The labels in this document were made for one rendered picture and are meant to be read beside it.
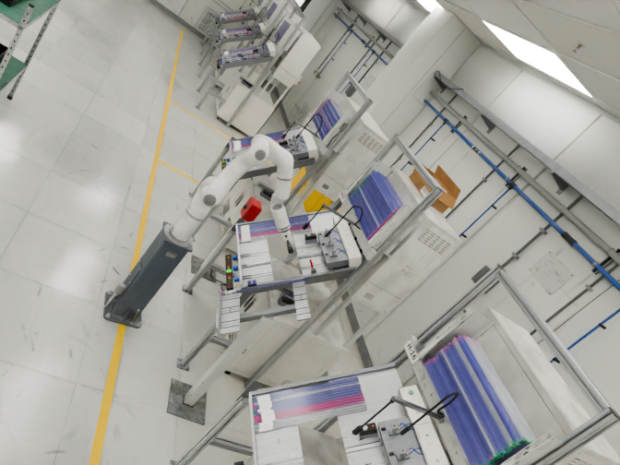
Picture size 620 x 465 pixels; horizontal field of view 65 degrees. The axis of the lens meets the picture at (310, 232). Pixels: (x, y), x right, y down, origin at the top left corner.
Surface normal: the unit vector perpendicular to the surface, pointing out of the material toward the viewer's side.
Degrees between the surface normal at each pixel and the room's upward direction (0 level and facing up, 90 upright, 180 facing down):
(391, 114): 90
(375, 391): 45
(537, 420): 90
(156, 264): 90
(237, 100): 90
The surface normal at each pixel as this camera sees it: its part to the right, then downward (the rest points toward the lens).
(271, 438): -0.10, -0.80
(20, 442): 0.62, -0.70
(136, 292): 0.26, 0.61
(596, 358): -0.77, -0.44
